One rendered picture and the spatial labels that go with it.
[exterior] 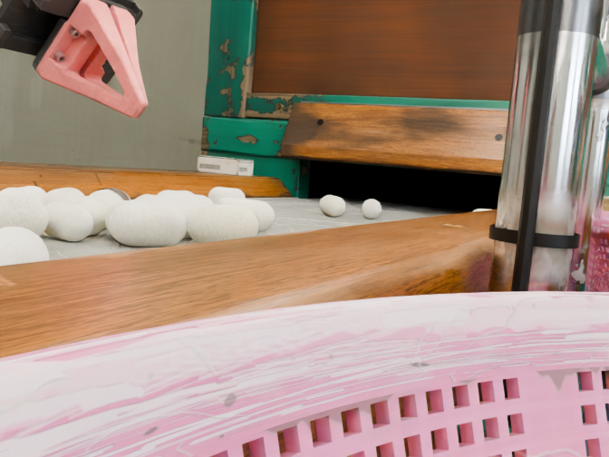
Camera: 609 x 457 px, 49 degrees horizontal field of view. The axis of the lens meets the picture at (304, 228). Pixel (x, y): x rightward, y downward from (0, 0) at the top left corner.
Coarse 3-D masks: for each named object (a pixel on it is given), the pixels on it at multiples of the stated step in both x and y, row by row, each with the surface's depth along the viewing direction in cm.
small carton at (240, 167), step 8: (200, 160) 81; (208, 160) 80; (216, 160) 80; (224, 160) 79; (232, 160) 78; (240, 160) 78; (248, 160) 80; (200, 168) 81; (208, 168) 80; (216, 168) 80; (224, 168) 79; (232, 168) 78; (240, 168) 79; (248, 168) 80
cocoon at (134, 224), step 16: (128, 208) 31; (144, 208) 31; (160, 208) 31; (176, 208) 32; (112, 224) 31; (128, 224) 30; (144, 224) 31; (160, 224) 31; (176, 224) 31; (128, 240) 31; (144, 240) 31; (160, 240) 31; (176, 240) 32
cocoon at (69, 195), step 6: (48, 192) 36; (54, 192) 36; (60, 192) 36; (66, 192) 36; (72, 192) 36; (78, 192) 37; (48, 198) 35; (54, 198) 35; (60, 198) 35; (66, 198) 36; (72, 198) 36; (78, 198) 37
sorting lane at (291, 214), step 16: (272, 208) 65; (288, 208) 67; (304, 208) 69; (352, 208) 76; (288, 224) 49; (304, 224) 50; (320, 224) 52; (336, 224) 53; (352, 224) 54; (48, 240) 31; (64, 240) 31; (80, 240) 32; (96, 240) 32; (112, 240) 33; (192, 240) 35; (64, 256) 27; (80, 256) 27
